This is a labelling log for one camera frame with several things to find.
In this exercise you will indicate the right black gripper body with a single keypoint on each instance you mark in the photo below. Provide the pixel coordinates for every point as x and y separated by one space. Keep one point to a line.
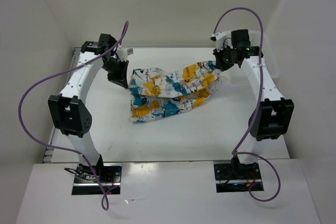
225 57

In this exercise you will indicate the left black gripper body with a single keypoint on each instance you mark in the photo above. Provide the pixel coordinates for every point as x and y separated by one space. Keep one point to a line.
116 69

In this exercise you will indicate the patterned white teal yellow shorts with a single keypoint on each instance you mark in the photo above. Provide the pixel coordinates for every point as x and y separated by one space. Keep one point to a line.
157 94

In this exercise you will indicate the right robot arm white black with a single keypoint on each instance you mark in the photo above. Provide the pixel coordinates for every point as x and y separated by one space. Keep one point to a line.
271 117

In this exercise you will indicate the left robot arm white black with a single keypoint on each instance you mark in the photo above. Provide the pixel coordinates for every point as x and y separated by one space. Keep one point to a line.
68 109

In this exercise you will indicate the white plastic basket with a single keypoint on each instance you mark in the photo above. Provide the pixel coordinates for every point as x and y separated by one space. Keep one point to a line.
268 52

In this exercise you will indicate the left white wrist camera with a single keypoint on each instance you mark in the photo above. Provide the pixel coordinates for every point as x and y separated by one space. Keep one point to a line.
123 53

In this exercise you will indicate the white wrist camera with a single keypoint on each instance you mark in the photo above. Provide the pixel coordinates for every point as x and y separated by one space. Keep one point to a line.
123 53
222 39

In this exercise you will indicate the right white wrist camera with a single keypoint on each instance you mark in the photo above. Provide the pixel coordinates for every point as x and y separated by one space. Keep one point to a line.
222 39

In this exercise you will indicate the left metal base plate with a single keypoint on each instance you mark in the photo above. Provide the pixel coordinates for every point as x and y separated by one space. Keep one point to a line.
86 184

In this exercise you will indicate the metal base plate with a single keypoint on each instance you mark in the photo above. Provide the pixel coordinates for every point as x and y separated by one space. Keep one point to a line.
232 178
86 184

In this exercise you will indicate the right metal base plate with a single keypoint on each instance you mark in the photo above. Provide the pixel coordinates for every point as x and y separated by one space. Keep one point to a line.
232 178

